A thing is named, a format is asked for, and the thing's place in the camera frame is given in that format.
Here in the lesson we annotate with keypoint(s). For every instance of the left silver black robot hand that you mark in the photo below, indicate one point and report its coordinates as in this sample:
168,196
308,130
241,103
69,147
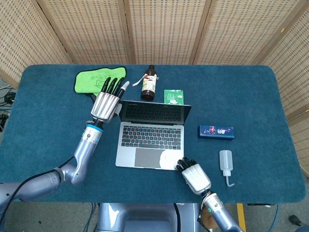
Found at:
103,106

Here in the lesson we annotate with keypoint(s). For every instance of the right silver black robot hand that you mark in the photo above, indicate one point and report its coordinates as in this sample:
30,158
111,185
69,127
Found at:
195,178

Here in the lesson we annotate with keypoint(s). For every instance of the translucent plastic wash bottle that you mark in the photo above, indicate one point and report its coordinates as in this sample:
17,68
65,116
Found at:
225,162

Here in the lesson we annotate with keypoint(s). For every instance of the silver laptop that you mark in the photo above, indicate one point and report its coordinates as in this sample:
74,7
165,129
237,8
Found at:
149,135

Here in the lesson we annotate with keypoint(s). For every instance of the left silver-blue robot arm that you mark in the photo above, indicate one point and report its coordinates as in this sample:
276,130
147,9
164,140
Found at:
84,149

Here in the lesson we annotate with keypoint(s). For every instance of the green microfiber cloth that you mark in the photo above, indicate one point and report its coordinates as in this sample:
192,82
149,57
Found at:
84,82

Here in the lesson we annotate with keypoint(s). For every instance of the white tag strip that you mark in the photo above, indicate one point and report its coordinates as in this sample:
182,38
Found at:
137,82

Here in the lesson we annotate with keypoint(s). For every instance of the brown plush toy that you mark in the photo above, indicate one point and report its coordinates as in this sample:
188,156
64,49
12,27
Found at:
208,218

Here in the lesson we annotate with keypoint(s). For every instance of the brown glass bottle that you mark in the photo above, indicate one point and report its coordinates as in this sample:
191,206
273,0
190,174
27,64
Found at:
148,89

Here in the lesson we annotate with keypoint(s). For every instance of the dark blue floral box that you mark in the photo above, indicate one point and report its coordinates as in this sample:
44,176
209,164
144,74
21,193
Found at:
216,133

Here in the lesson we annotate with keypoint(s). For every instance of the teal table cover mat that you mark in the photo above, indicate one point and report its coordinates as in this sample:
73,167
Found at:
48,120

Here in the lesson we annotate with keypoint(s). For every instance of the yellow floor tape strip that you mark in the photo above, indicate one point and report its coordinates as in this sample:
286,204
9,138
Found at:
241,217

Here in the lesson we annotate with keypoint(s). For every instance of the silver-blue robot torso base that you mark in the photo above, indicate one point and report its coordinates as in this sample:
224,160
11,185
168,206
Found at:
144,217

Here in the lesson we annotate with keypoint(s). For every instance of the green sachet packet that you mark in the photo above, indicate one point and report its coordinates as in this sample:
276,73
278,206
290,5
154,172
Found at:
173,96

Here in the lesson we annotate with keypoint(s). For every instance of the woven rattan folding screen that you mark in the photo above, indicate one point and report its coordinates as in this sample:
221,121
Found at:
169,29

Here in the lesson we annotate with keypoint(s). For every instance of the black plug on floor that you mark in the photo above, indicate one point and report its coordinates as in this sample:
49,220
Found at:
295,220

